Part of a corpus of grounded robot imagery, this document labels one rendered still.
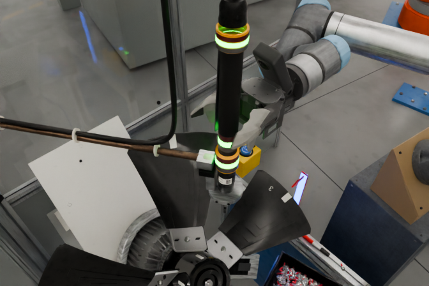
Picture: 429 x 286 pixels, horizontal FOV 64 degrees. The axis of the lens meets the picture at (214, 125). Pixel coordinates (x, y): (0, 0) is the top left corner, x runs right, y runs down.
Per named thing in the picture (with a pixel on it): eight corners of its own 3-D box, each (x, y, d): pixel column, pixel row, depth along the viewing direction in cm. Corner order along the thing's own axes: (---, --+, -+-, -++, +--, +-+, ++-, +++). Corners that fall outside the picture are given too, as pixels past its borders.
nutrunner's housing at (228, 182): (214, 203, 70) (214, -22, 38) (218, 188, 73) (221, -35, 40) (233, 206, 70) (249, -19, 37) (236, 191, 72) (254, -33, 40)
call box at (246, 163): (212, 157, 138) (212, 139, 131) (230, 144, 143) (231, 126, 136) (241, 180, 130) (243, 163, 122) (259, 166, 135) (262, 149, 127)
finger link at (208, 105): (192, 136, 59) (240, 122, 62) (190, 111, 55) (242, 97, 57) (187, 124, 61) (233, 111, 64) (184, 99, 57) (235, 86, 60)
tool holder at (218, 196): (195, 200, 68) (193, 170, 61) (203, 172, 73) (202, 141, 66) (240, 208, 67) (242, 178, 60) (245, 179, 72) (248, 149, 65)
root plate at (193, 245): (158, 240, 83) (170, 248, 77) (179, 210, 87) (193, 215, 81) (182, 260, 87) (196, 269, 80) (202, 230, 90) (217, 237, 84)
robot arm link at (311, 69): (326, 64, 62) (290, 46, 66) (311, 75, 60) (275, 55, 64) (318, 96, 67) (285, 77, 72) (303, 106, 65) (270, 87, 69)
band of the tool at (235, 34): (212, 53, 45) (212, 33, 42) (219, 36, 48) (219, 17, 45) (245, 57, 44) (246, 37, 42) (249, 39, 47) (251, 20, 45)
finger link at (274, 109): (269, 136, 53) (286, 102, 59) (270, 129, 52) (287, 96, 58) (240, 127, 55) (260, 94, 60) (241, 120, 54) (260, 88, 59)
